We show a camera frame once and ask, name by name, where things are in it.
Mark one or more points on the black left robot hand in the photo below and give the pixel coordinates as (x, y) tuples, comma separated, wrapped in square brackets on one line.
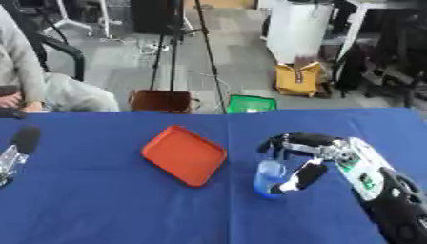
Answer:
[(26, 139)]

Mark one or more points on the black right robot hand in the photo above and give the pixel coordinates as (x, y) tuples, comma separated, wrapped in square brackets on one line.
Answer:
[(303, 139)]

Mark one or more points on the clear blue plastic cup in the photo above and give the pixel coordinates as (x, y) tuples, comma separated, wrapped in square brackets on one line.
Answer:
[(269, 179)]

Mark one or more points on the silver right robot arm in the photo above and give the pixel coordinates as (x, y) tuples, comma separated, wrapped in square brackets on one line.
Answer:
[(383, 187)]

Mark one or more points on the brown cardboard box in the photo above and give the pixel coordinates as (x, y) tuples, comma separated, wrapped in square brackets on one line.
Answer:
[(161, 101)]

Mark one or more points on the yellow bag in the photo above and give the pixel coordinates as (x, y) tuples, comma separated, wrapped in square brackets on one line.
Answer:
[(298, 79)]

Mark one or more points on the green plastic bin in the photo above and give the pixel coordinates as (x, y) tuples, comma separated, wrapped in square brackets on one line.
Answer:
[(251, 104)]

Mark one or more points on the person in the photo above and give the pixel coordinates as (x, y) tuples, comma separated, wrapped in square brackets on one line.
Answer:
[(33, 76)]

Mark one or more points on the black office chair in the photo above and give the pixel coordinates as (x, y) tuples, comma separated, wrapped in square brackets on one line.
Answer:
[(50, 41)]

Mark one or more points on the white cabinet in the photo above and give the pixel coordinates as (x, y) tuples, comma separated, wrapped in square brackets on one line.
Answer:
[(297, 30)]

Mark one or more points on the orange plastic tray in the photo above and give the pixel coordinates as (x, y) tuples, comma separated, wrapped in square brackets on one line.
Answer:
[(184, 155)]

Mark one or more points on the black tripod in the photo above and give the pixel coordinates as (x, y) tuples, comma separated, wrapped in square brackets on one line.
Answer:
[(183, 54)]

